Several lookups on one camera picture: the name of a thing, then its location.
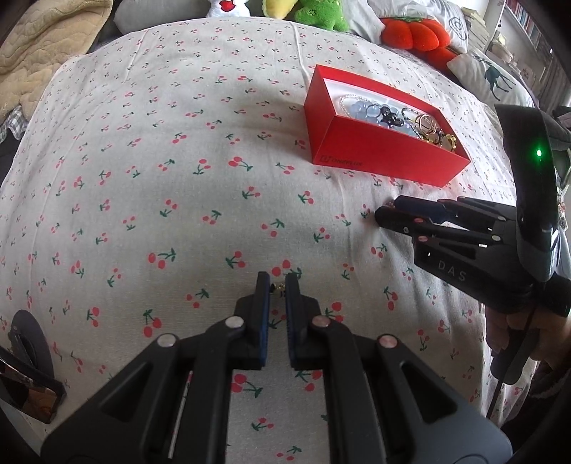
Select plain grey pillow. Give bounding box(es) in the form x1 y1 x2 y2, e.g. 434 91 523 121
113 0 216 35

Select green plush toy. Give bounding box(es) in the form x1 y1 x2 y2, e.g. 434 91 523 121
294 0 351 32

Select white deer print pillow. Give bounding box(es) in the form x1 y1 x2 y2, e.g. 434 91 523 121
447 49 536 110

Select yellow plush toy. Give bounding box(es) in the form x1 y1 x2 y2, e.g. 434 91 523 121
261 0 300 20

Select light blue bead bracelet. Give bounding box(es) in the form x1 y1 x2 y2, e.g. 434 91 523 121
352 100 418 135

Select stack of books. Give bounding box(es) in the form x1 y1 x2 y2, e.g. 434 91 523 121
461 6 490 52

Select red cardboard box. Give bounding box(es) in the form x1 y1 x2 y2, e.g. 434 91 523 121
303 64 472 187

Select orange plush toy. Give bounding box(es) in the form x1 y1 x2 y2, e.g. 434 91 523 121
379 15 460 73

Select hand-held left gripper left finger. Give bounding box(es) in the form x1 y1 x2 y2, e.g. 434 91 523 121
40 271 273 464

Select black cable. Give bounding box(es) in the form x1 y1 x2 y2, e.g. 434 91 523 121
486 281 539 422

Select person's right hand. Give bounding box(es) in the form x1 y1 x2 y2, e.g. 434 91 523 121
485 306 571 373

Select white bookshelf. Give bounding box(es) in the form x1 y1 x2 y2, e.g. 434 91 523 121
486 0 560 79

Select black glossy phone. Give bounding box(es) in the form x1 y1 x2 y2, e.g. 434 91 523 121
0 346 68 425

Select cherry print tablecloth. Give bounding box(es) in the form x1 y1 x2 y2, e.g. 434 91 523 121
0 18 536 464

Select white plush toy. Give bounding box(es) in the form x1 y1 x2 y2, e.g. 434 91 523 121
206 0 251 19

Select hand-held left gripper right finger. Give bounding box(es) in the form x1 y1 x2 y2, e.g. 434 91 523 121
284 272 511 464

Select silver bead bracelet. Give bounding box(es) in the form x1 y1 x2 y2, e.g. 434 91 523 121
338 95 374 118

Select plaid cloth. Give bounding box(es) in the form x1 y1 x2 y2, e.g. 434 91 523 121
0 105 37 144

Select black round disc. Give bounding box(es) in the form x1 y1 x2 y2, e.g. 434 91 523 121
8 310 55 382

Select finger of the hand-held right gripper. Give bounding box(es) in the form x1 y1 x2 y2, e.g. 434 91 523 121
395 195 519 224
375 206 518 251

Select beige quilted blanket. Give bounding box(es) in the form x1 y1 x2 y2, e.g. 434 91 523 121
0 0 115 117

